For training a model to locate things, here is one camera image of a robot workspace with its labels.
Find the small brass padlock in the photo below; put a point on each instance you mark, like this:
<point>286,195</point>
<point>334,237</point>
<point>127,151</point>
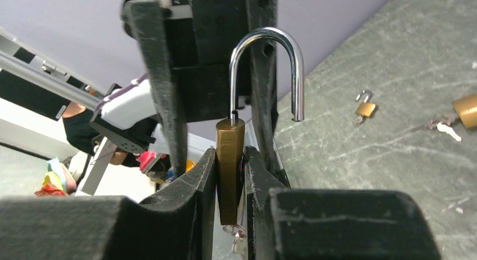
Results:
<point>366,108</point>

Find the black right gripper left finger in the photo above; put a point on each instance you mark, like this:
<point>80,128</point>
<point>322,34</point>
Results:
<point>173,223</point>

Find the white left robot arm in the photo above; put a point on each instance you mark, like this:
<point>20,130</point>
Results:
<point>127,117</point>

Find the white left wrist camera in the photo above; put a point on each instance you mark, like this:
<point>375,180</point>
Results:
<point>206,10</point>

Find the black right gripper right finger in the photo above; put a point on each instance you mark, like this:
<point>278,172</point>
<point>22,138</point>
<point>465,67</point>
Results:
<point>286,223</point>

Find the dark metal key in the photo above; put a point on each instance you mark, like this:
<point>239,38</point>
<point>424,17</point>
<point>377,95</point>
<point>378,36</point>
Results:
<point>446,119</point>

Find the medium brass padlock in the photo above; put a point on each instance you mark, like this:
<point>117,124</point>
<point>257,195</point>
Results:
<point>231,131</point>

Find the long shackle brass padlock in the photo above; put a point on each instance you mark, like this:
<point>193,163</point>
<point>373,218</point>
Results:
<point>465,108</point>

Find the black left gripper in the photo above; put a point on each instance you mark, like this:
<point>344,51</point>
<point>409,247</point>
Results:
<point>186,63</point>

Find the small keys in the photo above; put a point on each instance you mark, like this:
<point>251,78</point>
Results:
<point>239,244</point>

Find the light metal key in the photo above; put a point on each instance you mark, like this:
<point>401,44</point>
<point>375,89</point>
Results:
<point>441,127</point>

